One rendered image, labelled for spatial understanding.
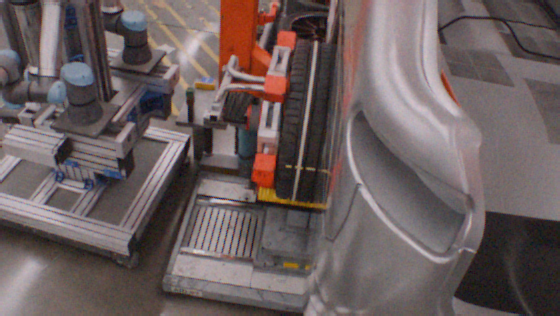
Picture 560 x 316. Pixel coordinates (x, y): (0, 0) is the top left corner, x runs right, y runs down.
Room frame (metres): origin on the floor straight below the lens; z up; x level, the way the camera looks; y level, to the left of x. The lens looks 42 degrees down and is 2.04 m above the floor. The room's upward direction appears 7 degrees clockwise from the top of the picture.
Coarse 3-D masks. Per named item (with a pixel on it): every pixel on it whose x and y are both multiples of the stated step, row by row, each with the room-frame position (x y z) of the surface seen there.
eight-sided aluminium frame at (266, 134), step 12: (276, 48) 1.65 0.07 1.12; (288, 48) 1.66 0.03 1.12; (276, 60) 1.57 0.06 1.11; (288, 60) 1.68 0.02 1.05; (276, 72) 1.47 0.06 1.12; (264, 108) 1.36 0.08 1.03; (276, 108) 1.36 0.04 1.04; (264, 120) 1.33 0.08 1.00; (276, 120) 1.33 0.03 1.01; (264, 132) 1.30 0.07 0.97; (276, 132) 1.31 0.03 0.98; (276, 144) 1.66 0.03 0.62
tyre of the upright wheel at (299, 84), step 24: (312, 48) 1.58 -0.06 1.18; (288, 96) 1.36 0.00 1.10; (312, 96) 1.36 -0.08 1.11; (288, 120) 1.29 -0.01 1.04; (312, 120) 1.30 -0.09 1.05; (288, 144) 1.25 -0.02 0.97; (312, 144) 1.25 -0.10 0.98; (288, 168) 1.23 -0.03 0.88; (312, 168) 1.23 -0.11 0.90; (288, 192) 1.25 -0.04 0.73; (312, 192) 1.25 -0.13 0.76
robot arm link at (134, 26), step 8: (120, 16) 1.96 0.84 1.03; (128, 16) 1.94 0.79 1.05; (136, 16) 1.95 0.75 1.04; (144, 16) 1.98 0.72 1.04; (120, 24) 1.92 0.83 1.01; (128, 24) 1.90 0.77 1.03; (136, 24) 1.91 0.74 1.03; (144, 24) 1.94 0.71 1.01; (120, 32) 1.92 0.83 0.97; (128, 32) 1.90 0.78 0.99; (136, 32) 1.90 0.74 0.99; (144, 32) 1.93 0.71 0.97; (128, 40) 1.90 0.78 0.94; (136, 40) 1.90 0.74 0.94; (144, 40) 1.93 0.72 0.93
